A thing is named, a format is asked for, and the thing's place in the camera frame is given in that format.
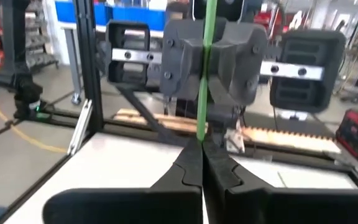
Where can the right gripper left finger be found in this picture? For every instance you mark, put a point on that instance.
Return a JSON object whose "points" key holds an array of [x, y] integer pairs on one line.
{"points": [[135, 208]]}

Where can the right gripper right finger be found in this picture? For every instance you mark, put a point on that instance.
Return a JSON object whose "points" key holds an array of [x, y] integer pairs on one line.
{"points": [[275, 208]]}

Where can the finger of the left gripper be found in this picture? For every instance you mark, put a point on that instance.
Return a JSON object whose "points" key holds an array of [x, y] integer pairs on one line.
{"points": [[182, 62], [238, 62]]}

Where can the blue artificial flower bunch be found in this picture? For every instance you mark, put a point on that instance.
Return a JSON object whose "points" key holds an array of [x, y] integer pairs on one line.
{"points": [[210, 18]]}

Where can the wooden table board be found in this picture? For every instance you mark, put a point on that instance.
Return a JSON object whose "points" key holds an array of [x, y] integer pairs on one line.
{"points": [[172, 123]]}

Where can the red black tool box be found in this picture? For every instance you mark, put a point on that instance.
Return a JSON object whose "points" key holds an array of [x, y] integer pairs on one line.
{"points": [[353, 133]]}

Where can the black aluminium table frame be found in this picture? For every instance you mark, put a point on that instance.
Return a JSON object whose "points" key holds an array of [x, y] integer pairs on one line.
{"points": [[87, 62]]}

